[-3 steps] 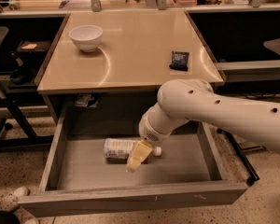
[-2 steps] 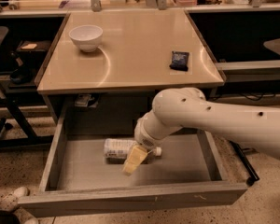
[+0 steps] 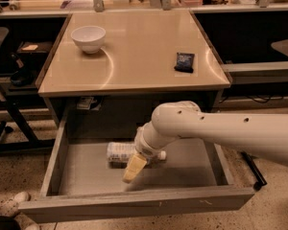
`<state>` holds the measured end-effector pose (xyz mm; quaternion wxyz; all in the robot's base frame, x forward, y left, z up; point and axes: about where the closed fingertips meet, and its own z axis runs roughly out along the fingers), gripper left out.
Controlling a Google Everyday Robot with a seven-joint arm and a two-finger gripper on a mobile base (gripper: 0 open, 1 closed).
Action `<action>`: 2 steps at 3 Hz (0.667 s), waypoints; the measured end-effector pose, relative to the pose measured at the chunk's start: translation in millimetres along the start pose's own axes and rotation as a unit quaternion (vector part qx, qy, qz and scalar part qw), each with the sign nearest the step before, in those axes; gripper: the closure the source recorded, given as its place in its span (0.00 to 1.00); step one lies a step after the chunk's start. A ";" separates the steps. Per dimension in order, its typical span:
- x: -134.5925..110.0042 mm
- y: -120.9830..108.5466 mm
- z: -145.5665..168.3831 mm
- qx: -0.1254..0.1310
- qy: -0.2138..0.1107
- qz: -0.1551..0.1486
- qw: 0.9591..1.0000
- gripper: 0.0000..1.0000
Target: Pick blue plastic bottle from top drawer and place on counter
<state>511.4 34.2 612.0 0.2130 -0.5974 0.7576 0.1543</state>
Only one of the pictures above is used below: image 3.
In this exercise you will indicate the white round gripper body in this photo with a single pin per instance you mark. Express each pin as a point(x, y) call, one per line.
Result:
point(146, 150)

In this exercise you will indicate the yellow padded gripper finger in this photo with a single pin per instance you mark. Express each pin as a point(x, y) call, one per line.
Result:
point(135, 165)

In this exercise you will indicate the blue label plastic bottle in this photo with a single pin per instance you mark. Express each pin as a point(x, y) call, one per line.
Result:
point(119, 154)

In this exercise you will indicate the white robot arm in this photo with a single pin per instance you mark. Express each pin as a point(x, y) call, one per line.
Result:
point(261, 135)

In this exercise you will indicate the grey open top drawer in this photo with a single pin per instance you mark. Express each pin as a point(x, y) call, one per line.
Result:
point(81, 184)

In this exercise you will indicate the white tag under counter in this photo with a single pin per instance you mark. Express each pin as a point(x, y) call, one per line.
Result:
point(84, 103)

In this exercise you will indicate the beige top counter cabinet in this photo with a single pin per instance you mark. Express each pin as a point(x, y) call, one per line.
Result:
point(139, 55)

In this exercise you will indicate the dark blue snack packet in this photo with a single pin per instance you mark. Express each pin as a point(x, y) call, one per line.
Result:
point(184, 62)

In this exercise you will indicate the white ceramic bowl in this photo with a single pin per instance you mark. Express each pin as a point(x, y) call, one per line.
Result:
point(89, 39)

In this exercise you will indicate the black wheeled stand leg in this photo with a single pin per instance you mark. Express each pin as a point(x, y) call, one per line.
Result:
point(260, 180)

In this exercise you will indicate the white shoe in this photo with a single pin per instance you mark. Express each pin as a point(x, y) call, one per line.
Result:
point(10, 208)

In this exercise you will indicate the grey side shelf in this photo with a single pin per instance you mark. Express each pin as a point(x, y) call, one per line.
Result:
point(258, 72)

